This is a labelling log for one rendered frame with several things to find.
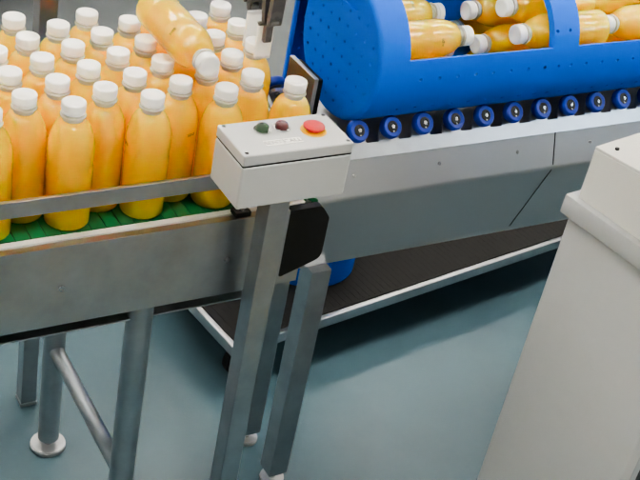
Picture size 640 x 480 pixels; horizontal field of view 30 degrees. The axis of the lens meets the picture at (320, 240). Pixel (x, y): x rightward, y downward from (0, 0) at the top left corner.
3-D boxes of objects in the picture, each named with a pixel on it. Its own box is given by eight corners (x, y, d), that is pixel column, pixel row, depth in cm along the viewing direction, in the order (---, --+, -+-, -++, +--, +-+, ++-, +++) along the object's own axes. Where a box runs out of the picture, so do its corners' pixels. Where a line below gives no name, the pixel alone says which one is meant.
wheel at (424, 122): (432, 109, 233) (427, 110, 235) (413, 112, 231) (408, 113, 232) (437, 131, 233) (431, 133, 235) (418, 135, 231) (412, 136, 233)
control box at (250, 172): (343, 194, 199) (354, 141, 193) (235, 210, 189) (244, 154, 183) (314, 163, 205) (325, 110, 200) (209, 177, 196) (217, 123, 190)
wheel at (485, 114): (493, 102, 240) (488, 104, 242) (475, 105, 238) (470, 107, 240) (497, 124, 240) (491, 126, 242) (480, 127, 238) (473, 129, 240)
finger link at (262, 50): (272, 20, 210) (274, 22, 210) (268, 56, 214) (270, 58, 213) (257, 21, 209) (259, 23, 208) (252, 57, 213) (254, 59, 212)
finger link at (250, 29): (249, 11, 211) (247, 10, 212) (243, 47, 215) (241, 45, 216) (264, 10, 213) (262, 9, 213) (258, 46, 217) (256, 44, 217)
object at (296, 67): (314, 136, 228) (326, 78, 221) (303, 138, 227) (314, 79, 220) (290, 110, 235) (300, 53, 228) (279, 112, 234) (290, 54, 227)
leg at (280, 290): (261, 444, 290) (303, 232, 255) (239, 450, 287) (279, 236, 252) (250, 428, 294) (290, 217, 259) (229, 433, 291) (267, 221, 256)
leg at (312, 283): (287, 484, 280) (335, 270, 245) (265, 490, 277) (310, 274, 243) (276, 467, 284) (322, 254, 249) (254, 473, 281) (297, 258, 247)
